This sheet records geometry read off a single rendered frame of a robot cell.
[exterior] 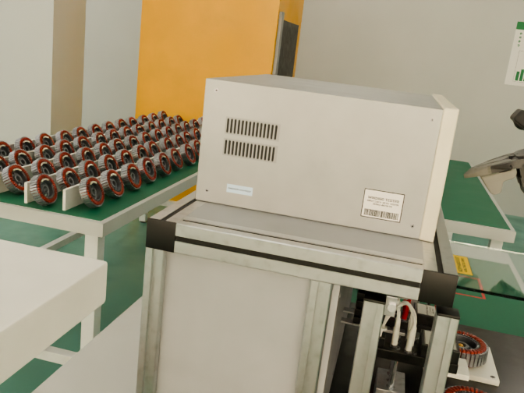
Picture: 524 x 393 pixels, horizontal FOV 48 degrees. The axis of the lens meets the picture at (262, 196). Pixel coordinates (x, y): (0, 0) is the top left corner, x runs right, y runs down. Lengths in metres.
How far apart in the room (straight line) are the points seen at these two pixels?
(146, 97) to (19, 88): 0.96
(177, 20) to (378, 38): 2.36
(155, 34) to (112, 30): 2.28
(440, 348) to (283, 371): 0.23
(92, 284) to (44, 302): 0.06
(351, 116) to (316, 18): 5.50
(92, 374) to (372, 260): 0.61
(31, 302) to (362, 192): 0.63
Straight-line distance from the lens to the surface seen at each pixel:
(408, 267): 0.81
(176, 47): 4.79
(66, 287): 0.42
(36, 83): 4.79
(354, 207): 0.93
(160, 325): 0.93
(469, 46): 6.33
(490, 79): 6.36
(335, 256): 0.81
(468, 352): 1.32
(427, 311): 1.32
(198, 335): 0.92
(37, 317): 0.39
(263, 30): 4.59
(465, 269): 1.01
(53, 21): 4.70
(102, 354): 1.25
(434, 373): 0.90
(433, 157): 0.91
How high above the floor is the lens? 1.37
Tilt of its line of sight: 14 degrees down
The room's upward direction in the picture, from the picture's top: 7 degrees clockwise
